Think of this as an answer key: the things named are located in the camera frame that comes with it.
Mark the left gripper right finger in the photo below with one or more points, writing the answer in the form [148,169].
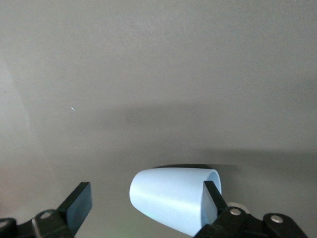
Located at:
[235,223]

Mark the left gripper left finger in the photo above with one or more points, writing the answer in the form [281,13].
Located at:
[71,210]

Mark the light blue cup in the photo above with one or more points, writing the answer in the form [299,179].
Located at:
[168,196]

